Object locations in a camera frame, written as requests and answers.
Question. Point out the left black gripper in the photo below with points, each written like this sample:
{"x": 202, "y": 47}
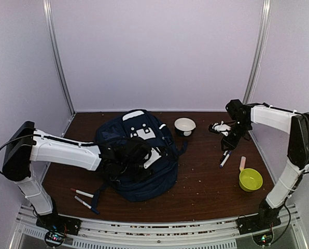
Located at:
{"x": 141, "y": 177}

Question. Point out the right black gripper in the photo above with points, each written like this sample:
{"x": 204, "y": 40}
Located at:
{"x": 231, "y": 143}

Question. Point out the purple capped white marker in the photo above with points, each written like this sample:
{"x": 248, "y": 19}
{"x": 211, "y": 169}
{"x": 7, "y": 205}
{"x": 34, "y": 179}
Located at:
{"x": 225, "y": 160}

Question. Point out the navy blue student backpack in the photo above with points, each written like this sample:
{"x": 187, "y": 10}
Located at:
{"x": 157, "y": 134}

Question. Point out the black capped white marker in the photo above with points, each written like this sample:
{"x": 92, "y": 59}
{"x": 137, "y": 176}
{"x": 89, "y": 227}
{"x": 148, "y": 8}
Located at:
{"x": 223, "y": 157}

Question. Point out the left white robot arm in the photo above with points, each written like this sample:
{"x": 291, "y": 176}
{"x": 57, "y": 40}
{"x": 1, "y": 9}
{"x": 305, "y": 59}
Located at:
{"x": 29, "y": 144}

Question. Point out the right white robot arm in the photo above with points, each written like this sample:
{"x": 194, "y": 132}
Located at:
{"x": 267, "y": 152}

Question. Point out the red tipped white marker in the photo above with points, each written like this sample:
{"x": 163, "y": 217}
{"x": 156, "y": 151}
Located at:
{"x": 82, "y": 193}

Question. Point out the blue capped white marker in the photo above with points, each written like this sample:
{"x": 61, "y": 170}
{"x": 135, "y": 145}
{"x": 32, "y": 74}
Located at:
{"x": 94, "y": 210}

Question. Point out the white and navy bowl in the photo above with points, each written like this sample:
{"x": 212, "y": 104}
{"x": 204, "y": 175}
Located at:
{"x": 184, "y": 127}

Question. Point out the lime green bowl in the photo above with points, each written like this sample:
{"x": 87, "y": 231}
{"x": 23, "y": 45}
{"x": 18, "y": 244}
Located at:
{"x": 250, "y": 180}

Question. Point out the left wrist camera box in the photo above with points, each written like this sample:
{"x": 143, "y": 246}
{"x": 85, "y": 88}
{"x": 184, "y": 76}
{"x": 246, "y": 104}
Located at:
{"x": 123, "y": 148}

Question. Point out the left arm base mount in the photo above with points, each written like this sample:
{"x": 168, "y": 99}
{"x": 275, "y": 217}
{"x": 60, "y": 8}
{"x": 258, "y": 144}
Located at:
{"x": 58, "y": 227}

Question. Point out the right aluminium corner post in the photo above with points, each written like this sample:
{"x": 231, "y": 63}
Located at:
{"x": 259, "y": 50}

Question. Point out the aluminium corner post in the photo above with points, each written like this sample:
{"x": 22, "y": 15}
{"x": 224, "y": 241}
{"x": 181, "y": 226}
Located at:
{"x": 56, "y": 55}
{"x": 259, "y": 50}

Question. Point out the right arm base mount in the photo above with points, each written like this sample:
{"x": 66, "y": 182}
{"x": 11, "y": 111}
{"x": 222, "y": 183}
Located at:
{"x": 261, "y": 224}

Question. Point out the aluminium front rail frame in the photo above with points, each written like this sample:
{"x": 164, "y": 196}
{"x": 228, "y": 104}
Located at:
{"x": 215, "y": 233}

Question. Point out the left aluminium corner post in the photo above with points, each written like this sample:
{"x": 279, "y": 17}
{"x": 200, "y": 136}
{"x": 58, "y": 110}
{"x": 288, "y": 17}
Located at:
{"x": 56, "y": 55}

